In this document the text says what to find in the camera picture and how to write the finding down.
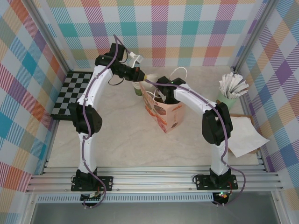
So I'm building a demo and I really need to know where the printed paper takeout bag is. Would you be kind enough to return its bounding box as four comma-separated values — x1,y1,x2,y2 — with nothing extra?
139,66,189,135

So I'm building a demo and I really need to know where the white paper napkin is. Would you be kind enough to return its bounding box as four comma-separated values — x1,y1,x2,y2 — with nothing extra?
228,116,271,158

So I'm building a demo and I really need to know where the stack of green paper cups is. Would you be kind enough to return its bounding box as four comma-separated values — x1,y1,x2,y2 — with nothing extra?
133,80,143,97

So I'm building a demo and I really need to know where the mint green holder cup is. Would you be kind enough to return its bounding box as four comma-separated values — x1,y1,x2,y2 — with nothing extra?
217,92,240,110

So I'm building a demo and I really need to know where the bundle of white wrapped sticks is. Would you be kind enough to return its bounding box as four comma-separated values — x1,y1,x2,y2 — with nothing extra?
218,71,250,100

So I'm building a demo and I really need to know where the black and grey chessboard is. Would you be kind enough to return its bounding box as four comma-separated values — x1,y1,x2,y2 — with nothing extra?
50,71,94,121

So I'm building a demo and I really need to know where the stack of white napkins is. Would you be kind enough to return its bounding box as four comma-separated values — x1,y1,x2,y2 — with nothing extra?
230,115,254,131

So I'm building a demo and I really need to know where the brown cardboard tray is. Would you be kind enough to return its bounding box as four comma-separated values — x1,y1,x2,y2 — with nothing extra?
230,112,260,154

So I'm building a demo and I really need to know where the small electronics board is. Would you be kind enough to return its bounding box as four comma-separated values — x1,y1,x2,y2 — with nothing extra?
80,192,103,203
214,191,231,201

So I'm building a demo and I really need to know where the thin black left gripper cable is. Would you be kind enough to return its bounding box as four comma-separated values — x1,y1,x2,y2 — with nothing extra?
107,74,124,86

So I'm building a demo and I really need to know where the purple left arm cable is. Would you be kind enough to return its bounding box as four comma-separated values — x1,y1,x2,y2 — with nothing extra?
80,34,133,210

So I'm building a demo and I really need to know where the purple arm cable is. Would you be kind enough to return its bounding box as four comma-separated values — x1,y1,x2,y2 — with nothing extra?
80,34,133,210
144,78,246,206

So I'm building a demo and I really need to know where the aluminium corner post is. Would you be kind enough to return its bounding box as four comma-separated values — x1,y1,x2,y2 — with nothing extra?
235,0,276,70
24,0,73,72

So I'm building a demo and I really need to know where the aluminium rail frame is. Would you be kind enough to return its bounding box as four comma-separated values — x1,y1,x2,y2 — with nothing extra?
25,161,285,193

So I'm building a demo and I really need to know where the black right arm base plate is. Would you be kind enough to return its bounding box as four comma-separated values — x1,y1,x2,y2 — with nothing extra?
195,174,239,191

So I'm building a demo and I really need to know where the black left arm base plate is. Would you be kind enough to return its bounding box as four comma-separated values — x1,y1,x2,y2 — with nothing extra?
71,176,114,192

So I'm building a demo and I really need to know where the white slotted cable duct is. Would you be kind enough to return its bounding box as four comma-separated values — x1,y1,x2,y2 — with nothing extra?
37,195,214,203

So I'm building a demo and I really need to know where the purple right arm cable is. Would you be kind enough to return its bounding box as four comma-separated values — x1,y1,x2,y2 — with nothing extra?
144,78,246,206

